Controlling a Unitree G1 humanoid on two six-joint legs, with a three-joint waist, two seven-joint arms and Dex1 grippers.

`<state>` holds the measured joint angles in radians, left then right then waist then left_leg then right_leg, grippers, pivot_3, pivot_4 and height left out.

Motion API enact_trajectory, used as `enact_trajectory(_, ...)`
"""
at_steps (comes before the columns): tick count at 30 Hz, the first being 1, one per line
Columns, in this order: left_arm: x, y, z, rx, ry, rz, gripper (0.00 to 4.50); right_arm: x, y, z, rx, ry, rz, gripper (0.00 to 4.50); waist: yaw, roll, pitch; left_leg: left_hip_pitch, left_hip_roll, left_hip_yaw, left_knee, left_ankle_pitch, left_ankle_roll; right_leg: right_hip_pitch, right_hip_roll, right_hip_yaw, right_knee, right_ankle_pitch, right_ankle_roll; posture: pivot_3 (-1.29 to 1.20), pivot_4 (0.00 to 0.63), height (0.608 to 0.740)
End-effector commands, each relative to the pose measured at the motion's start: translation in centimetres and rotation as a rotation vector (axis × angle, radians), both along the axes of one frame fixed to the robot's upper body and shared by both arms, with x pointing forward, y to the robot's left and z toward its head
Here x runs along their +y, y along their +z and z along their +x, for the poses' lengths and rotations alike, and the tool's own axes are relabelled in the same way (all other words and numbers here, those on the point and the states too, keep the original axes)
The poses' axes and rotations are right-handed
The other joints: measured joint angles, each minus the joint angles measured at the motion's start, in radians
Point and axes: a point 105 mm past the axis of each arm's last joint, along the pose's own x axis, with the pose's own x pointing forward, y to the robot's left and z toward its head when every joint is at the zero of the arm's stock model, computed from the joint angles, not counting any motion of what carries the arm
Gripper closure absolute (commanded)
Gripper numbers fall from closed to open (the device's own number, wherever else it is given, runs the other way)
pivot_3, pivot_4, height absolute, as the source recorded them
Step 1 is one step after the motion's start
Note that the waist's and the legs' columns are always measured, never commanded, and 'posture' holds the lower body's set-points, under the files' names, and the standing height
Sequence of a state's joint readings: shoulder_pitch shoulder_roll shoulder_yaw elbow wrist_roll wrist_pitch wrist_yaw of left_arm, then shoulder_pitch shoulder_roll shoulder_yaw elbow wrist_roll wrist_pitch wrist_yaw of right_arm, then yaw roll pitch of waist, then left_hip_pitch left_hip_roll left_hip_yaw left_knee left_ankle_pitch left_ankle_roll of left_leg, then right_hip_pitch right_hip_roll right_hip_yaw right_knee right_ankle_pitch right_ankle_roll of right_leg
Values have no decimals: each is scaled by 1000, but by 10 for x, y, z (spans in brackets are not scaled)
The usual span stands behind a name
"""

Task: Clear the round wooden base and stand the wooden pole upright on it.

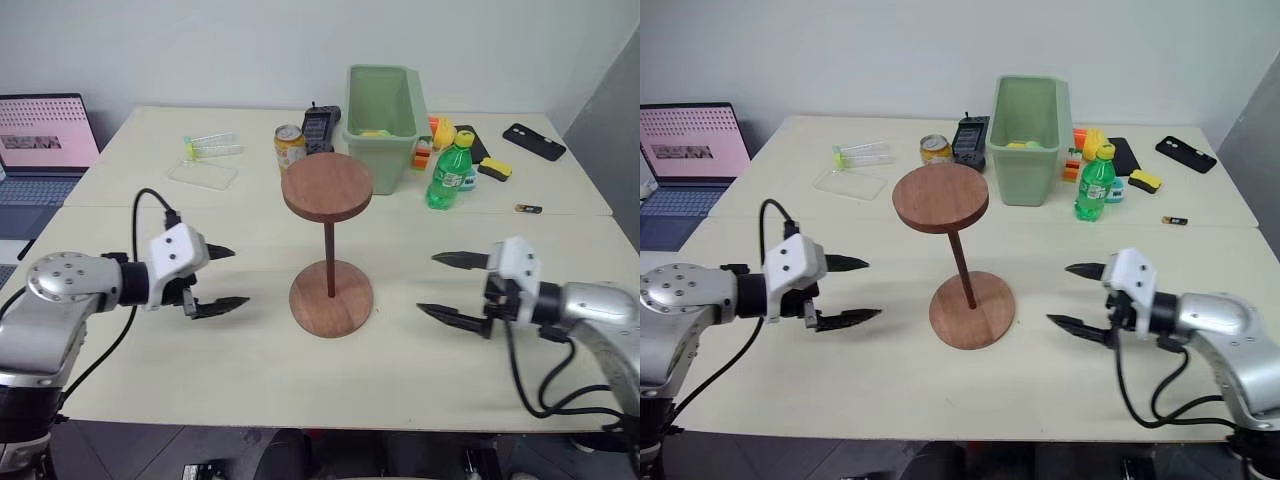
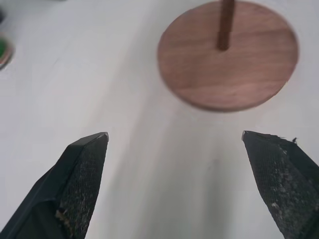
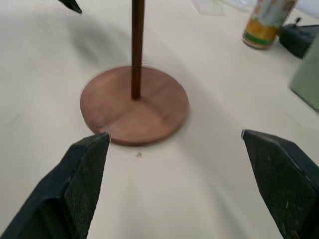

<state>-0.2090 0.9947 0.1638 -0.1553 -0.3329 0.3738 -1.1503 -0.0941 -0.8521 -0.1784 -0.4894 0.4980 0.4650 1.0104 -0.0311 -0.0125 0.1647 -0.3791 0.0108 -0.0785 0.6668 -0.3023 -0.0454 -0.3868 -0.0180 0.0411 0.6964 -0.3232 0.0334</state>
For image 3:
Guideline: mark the black device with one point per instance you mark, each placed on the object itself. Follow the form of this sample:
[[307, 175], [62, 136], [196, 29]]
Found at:
[[296, 38]]

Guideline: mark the round wooden base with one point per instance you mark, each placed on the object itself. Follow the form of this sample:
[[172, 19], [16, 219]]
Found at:
[[134, 112]]

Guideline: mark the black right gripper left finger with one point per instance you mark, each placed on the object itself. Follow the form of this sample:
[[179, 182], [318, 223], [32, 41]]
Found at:
[[62, 189]]

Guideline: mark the dark wooden pole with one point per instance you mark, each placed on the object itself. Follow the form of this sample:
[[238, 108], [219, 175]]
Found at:
[[137, 49]]

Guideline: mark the yellow green printed can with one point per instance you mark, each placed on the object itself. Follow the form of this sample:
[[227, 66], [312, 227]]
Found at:
[[265, 23]]

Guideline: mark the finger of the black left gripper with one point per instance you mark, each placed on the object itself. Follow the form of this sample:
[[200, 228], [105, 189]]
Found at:
[[72, 5]]

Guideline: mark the pale green box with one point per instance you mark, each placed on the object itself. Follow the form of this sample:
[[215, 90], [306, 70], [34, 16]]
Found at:
[[307, 77]]

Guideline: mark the clear plastic bag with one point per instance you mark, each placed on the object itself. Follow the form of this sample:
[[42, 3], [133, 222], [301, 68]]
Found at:
[[211, 7]]

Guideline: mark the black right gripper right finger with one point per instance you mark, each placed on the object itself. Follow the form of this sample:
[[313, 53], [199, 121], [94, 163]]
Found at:
[[281, 179]]

